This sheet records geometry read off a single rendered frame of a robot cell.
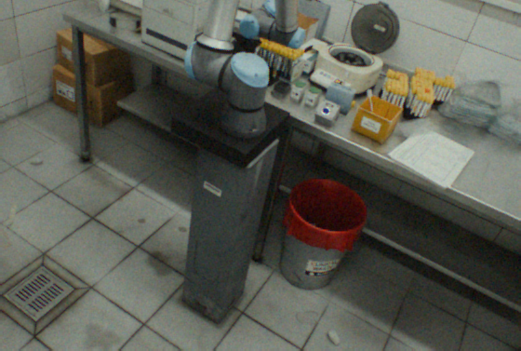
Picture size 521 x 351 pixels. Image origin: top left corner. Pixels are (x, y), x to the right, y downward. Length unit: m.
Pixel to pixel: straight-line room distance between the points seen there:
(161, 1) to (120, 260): 1.17
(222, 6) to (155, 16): 0.67
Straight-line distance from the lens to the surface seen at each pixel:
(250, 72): 1.38
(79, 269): 2.31
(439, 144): 1.87
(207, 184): 1.63
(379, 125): 1.74
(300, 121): 1.77
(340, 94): 1.83
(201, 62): 1.46
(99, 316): 2.15
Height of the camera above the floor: 1.79
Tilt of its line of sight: 37 degrees down
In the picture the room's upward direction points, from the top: 12 degrees clockwise
